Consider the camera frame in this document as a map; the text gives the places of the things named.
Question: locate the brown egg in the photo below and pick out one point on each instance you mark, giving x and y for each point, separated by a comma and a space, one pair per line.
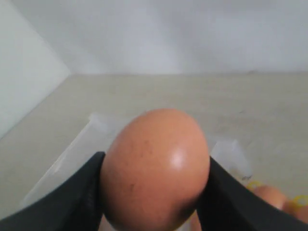
299, 212
154, 172
271, 195
195, 223

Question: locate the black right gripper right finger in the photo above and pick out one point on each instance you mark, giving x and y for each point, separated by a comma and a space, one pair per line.
226, 205

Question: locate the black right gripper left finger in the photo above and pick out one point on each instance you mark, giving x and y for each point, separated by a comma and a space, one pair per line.
73, 206

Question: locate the yellow plastic egg tray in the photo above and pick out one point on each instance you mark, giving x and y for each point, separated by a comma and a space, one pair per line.
298, 201

